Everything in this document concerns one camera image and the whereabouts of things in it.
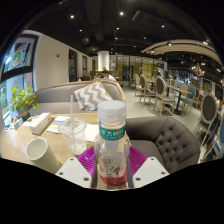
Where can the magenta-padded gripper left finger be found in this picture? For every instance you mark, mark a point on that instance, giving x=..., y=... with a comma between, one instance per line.
x=72, y=171

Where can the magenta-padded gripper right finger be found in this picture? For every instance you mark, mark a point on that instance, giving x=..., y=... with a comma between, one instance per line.
x=151, y=170

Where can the clear plastic water bottle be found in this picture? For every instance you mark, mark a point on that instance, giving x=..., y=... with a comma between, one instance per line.
x=112, y=133

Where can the grey tufted armchair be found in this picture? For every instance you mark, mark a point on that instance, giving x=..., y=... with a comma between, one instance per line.
x=166, y=140

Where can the white mug with green print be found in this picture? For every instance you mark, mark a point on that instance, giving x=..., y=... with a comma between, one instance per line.
x=41, y=153

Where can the clear plastic cup with straw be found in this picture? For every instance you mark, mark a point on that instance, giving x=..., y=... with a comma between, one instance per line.
x=75, y=133

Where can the white paper napkin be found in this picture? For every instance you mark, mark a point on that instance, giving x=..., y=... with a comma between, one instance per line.
x=91, y=132

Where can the white printed leaflets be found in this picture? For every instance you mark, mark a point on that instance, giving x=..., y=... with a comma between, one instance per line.
x=56, y=126

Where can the small blue box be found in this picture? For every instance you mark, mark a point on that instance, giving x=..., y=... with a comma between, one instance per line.
x=17, y=123

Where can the grey chevron pillow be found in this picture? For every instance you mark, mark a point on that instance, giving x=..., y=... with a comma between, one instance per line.
x=91, y=96

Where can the grey curved sofa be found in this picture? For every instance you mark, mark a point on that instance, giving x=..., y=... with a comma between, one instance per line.
x=55, y=95

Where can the group of dining chairs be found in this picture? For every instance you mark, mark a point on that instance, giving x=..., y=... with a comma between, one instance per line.
x=160, y=90

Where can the green potted plant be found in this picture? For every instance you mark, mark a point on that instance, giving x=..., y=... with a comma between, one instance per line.
x=22, y=98

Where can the person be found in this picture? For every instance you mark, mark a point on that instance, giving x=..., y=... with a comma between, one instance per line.
x=107, y=76

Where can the white round pillar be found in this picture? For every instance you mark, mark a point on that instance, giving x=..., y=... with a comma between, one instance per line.
x=103, y=60

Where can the group of ceiling spotlights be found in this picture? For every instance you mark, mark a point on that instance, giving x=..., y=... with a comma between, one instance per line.
x=121, y=13

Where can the black-framed wall poster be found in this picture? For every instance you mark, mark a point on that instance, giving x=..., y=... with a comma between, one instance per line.
x=20, y=53

